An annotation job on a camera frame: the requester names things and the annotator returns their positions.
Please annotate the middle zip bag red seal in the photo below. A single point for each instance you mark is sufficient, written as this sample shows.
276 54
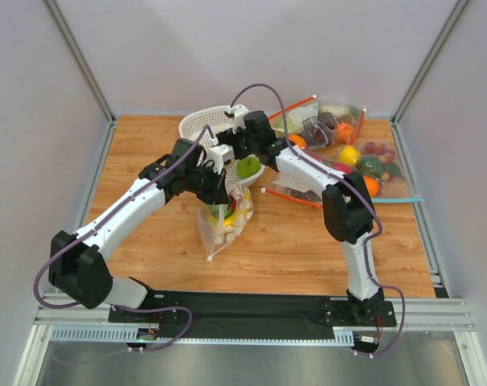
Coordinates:
287 188

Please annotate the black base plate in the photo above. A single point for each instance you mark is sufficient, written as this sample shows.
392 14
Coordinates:
272 316

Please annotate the red fake chili pepper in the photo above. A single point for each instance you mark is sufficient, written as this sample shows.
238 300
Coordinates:
231 207

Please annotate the green fake apple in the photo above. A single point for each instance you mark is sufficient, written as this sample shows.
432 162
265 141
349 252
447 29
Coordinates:
247 167

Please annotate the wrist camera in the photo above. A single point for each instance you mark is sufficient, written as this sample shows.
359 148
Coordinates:
237 114
220 155

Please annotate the back zip bag red seal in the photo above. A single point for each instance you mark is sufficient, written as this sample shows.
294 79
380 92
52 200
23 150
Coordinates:
323 122

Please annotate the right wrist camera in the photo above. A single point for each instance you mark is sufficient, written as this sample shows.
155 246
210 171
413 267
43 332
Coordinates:
237 114

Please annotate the clear dotted zip bag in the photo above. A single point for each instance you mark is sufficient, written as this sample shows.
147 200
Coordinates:
217 237

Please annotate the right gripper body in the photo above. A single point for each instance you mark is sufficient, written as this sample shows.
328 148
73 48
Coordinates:
228 137

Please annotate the green fake fruit black stripe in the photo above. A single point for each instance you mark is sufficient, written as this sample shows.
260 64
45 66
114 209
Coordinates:
215 213

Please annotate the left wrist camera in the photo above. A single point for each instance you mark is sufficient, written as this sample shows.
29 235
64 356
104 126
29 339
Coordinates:
220 155

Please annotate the loose orange fake fruit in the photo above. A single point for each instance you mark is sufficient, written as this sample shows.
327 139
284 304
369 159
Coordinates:
298 140

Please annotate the white perforated plastic basket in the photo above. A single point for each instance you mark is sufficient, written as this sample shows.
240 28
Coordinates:
192 125

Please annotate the zip bag red seal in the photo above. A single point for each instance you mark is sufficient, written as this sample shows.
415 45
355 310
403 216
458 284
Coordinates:
287 188
323 122

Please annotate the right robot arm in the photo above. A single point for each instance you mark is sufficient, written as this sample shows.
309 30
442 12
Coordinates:
347 208

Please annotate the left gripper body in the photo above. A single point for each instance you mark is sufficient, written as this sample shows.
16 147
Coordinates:
219 186

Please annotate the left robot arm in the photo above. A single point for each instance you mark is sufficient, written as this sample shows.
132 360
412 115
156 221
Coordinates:
78 264

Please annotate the right zip bag blue seal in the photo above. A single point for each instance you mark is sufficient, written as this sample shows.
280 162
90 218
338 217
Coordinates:
380 165

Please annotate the yellow fake banana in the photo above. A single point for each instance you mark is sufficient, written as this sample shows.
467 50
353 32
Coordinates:
240 216

